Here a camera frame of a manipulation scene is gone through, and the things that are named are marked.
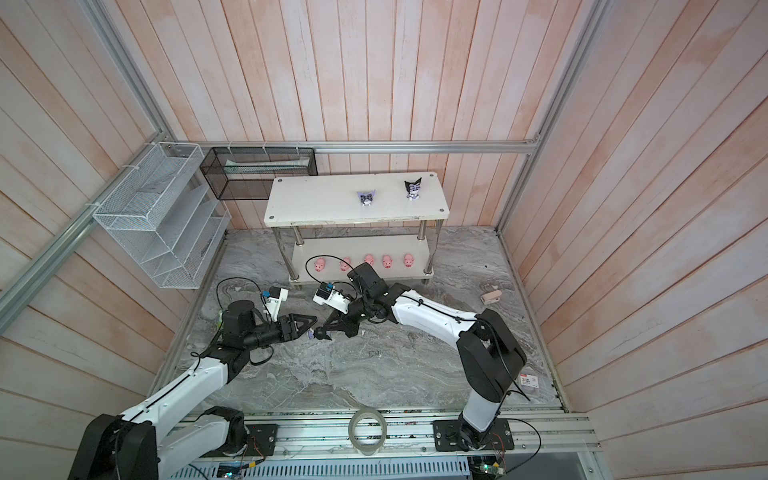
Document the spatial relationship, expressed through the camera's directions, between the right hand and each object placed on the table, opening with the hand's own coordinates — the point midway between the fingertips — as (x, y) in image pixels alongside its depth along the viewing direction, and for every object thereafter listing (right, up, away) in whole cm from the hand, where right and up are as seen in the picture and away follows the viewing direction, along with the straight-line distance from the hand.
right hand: (328, 324), depth 80 cm
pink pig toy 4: (+24, +17, +21) cm, 36 cm away
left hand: (-4, 0, +1) cm, 4 cm away
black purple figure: (-4, -2, -2) cm, 5 cm away
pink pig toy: (-6, +16, +18) cm, 25 cm away
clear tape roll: (+10, -28, -9) cm, 31 cm away
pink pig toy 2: (+11, +18, +21) cm, 30 cm away
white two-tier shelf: (-9, +32, +43) cm, 54 cm away
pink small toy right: (+52, +5, +18) cm, 55 cm away
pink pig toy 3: (+17, +17, +20) cm, 32 cm away
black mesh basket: (-32, +48, +24) cm, 63 cm away
